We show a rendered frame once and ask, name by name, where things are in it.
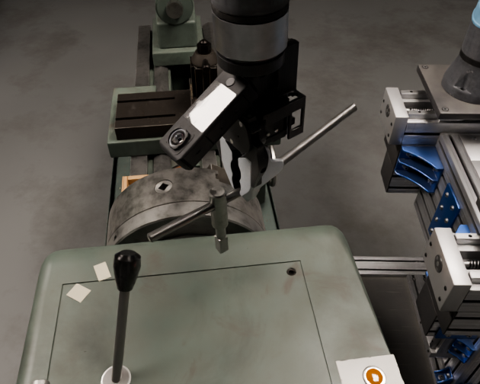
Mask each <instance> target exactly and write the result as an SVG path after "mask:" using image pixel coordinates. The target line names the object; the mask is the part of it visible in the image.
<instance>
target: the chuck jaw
mask: <svg viewBox="0 0 480 384"><path fill-rule="evenodd" d="M208 169H212V170H216V171H218V175H217V176H216V179H219V181H220V182H223V183H225V184H229V185H231V183H230V181H229V178H228V176H227V174H226V170H225V169H224V168H220V167H219V166H216V165H213V164H210V165H209V166H208Z"/></svg>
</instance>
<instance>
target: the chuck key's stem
mask: <svg viewBox="0 0 480 384"><path fill-rule="evenodd" d="M209 199H210V203H211V204H212V205H213V206H214V207H215V210H214V211H212V212H211V220H212V226H213V228H214V229H216V234H215V235H214V236H215V244H216V249H217V251H218V252H219V253H220V254H222V253H223V252H225V251H228V250H229V243H228V236H227V235H226V227H227V226H228V212H227V200H226V189H225V188H224V187H220V186H215V187H212V188H211V189H210V190H209Z"/></svg>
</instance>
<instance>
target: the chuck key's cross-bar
mask: <svg viewBox="0 0 480 384"><path fill-rule="evenodd" d="M356 110H357V106H356V104H350V105H349V106H348V107H346V108H345V109H344V110H342V111H341V112H340V113H339V114H337V115H336V116H335V117H333V118H332V119H330V120H329V121H328V122H327V123H325V124H324V125H323V126H321V127H320V128H318V129H317V130H316V131H315V132H314V133H312V134H311V135H309V136H308V137H306V138H305V139H304V140H303V141H302V142H300V143H299V144H297V145H296V146H294V147H293V148H292V149H291V150H289V151H288V152H287V153H285V154H284V155H283V156H281V157H280V158H281V159H283V166H284V165H285V164H287V163H288V162H289V161H291V160H292V159H293V158H295V157H296V156H297V155H298V154H300V153H301V152H303V151H304V150H305V149H307V148H308V147H309V146H310V145H311V144H313V143H314V142H316V141H317V140H318V139H320V138H321V137H323V136H324V135H325V134H326V133H328V132H329V131H330V130H332V129H333V128H334V127H336V126H337V125H338V124H339V123H341V122H342V121H343V120H345V119H346V118H348V117H349V116H350V115H351V114H352V113H354V112H355V111H356ZM240 190H241V187H238V188H236V189H234V190H232V191H230V192H228V193H227V194H226V200H227V203H229V202H231V201H233V200H235V199H237V198H239V197H241V195H240V193H239V192H240ZM214 210H215V207H214V206H213V205H212V204H211V203H210V202H209V203H207V204H205V205H203V206H201V207H199V208H197V209H195V210H193V211H191V212H189V213H187V214H185V215H183V216H181V217H179V218H177V219H175V220H173V221H171V222H169V223H167V224H165V225H163V226H162V227H160V228H158V229H156V230H154V231H152V232H150V233H148V234H147V238H148V240H149V241H150V242H154V241H156V240H158V239H160V238H162V237H164V236H165V235H167V234H169V233H171V232H173V231H175V230H177V229H179V228H181V227H183V226H185V225H187V224H188V223H190V222H193V221H194V220H196V219H199V218H200V217H202V216H204V215H206V214H207V213H210V212H212V211H214Z"/></svg>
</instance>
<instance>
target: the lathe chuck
mask: <svg viewBox="0 0 480 384"><path fill-rule="evenodd" d="M217 175H218V171H216V170H212V169H208V168H193V169H192V170H185V169H183V168H171V169H167V170H163V171H158V172H156V173H153V174H149V175H147V176H145V177H143V178H140V179H139V180H138V181H135V182H134V183H132V184H131V185H130V186H128V187H127V188H126V189H125V190H123V191H122V192H121V194H120V195H119V196H118V197H117V198H116V200H115V201H114V203H113V205H112V207H111V209H110V214H109V221H108V229H107V244H108V242H109V240H110V238H111V236H112V235H113V234H114V233H115V232H116V230H117V229H118V228H119V227H120V226H121V225H123V224H124V223H125V222H126V221H127V220H129V219H131V218H132V217H134V216H135V215H137V214H139V213H141V212H144V211H146V210H149V209H151V208H154V207H157V206H162V205H165V204H170V203H180V202H207V203H209V201H210V199H209V190H210V189H211V188H212V187H215V186H220V187H224V188H225V189H226V193H228V192H230V191H232V190H234V188H233V187H232V186H231V185H229V184H225V183H223V182H220V181H219V179H216V176H217ZM161 181H170V182H171V183H172V188H171V189H170V190H169V191H167V192H165V193H162V194H158V193H156V192H155V186H156V185H157V184H158V183H159V182H161ZM227 206H229V207H231V208H234V209H236V210H239V211H241V212H243V213H245V214H246V215H248V216H250V217H251V218H252V219H253V220H254V221H256V222H257V223H258V224H259V226H260V227H261V228H262V229H263V230H264V231H266V230H265V226H264V219H263V216H262V212H261V205H260V203H259V201H258V199H257V197H255V198H254V199H252V200H250V201H248V202H247V201H246V200H245V199H244V198H243V197H239V198H237V199H235V200H233V201H231V202H229V203H227ZM107 244H106V245H107Z"/></svg>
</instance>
